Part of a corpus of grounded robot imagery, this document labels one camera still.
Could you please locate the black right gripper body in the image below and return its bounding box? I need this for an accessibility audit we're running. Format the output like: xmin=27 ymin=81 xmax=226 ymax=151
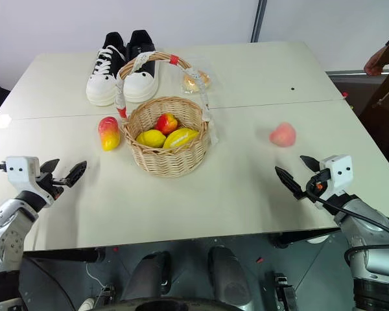
xmin=305 ymin=168 xmax=331 ymax=196

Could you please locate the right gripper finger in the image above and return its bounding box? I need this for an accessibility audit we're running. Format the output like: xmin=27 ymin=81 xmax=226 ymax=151
xmin=274 ymin=166 xmax=307 ymax=201
xmin=300 ymin=155 xmax=322 ymax=173

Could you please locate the yellow starfruit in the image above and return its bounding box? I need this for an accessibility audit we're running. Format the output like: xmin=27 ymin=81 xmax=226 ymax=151
xmin=162 ymin=128 xmax=200 ymax=150

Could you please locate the grey metal rail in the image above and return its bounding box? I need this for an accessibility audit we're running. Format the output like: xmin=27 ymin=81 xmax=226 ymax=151
xmin=325 ymin=69 xmax=389 ymax=78

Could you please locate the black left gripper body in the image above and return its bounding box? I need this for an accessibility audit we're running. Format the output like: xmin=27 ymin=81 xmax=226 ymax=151
xmin=36 ymin=170 xmax=67 ymax=200

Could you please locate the grey metal pole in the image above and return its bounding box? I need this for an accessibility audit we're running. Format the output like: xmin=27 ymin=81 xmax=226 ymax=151
xmin=250 ymin=0 xmax=267 ymax=43

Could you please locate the red yellow mango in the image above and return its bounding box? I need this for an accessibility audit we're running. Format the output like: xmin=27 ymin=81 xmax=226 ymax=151
xmin=98 ymin=116 xmax=121 ymax=152

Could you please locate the person at table edge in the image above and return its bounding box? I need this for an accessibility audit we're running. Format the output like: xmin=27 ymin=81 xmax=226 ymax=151
xmin=359 ymin=31 xmax=389 ymax=182

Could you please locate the bread in plastic bag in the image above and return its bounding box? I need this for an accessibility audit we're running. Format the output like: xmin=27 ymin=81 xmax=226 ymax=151
xmin=180 ymin=57 xmax=217 ymax=95

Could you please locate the black white sneaker with laces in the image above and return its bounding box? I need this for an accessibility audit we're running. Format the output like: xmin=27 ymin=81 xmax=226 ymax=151
xmin=86 ymin=31 xmax=128 ymax=107

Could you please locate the pink peach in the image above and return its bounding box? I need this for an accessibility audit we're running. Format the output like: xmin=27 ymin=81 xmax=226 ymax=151
xmin=268 ymin=122 xmax=297 ymax=148

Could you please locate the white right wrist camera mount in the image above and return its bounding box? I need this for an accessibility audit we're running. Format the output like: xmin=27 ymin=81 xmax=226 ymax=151
xmin=313 ymin=154 xmax=355 ymax=209

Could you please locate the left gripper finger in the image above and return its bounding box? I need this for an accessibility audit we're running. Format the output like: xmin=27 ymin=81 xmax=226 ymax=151
xmin=40 ymin=158 xmax=60 ymax=178
xmin=64 ymin=160 xmax=88 ymax=188

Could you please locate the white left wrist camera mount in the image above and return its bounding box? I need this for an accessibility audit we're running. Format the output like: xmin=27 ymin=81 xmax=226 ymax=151
xmin=5 ymin=155 xmax=55 ymax=209

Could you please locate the yellow lemon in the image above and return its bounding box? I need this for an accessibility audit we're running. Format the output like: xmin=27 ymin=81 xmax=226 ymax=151
xmin=136 ymin=129 xmax=167 ymax=149

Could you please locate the red yellow apple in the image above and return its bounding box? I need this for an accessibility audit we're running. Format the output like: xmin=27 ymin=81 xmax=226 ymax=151
xmin=154 ymin=113 xmax=180 ymax=135

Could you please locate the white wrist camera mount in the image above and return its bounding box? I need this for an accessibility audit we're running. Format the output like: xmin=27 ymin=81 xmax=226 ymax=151
xmin=5 ymin=155 xmax=55 ymax=209
xmin=313 ymin=154 xmax=355 ymax=209

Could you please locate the bystander's bare hand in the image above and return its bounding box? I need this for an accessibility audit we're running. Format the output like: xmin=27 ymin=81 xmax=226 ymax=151
xmin=364 ymin=48 xmax=389 ymax=77

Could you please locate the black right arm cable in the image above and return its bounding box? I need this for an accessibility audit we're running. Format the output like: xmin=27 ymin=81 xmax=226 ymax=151
xmin=306 ymin=189 xmax=389 ymax=267

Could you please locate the wicker basket with handle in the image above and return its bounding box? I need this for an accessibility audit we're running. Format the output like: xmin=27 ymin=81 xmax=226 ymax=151
xmin=115 ymin=51 xmax=222 ymax=178

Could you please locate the thin white cable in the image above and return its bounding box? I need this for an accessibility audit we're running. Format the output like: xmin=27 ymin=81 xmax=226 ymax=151
xmin=85 ymin=261 xmax=108 ymax=290

